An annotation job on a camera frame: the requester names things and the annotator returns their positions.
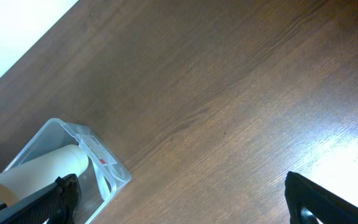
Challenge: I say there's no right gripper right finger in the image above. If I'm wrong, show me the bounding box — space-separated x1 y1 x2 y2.
285 172 358 224

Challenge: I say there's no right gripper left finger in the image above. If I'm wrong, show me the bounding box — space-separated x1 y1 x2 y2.
0 174 81 224

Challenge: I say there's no cream plastic cup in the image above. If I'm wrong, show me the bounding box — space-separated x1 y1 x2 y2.
0 144 89 206

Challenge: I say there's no clear plastic storage container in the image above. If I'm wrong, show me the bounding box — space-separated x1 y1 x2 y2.
5 118 132 223

